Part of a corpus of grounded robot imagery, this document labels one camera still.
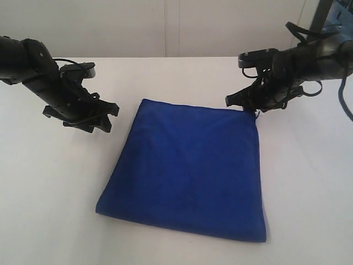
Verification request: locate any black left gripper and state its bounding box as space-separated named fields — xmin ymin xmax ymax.
xmin=23 ymin=71 xmax=120 ymax=133

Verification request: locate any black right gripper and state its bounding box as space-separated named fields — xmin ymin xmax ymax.
xmin=225 ymin=70 xmax=303 ymax=113

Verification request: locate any blue towel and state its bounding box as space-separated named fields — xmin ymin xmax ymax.
xmin=95 ymin=99 xmax=267 ymax=242

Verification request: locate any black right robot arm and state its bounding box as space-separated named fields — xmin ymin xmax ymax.
xmin=225 ymin=34 xmax=352 ymax=113

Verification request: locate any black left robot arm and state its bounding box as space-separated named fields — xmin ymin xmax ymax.
xmin=1 ymin=36 xmax=119 ymax=133

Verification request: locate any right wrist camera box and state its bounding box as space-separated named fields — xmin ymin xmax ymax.
xmin=238 ymin=48 xmax=279 ymax=69

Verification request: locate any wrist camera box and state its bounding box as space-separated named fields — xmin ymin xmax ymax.
xmin=238 ymin=48 xmax=279 ymax=69
xmin=60 ymin=62 xmax=95 ymax=79

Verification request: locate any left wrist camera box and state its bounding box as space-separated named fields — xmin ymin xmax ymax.
xmin=60 ymin=62 xmax=95 ymax=79

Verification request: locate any dark window frame post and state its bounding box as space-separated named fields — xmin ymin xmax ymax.
xmin=309 ymin=0 xmax=333 ymax=33

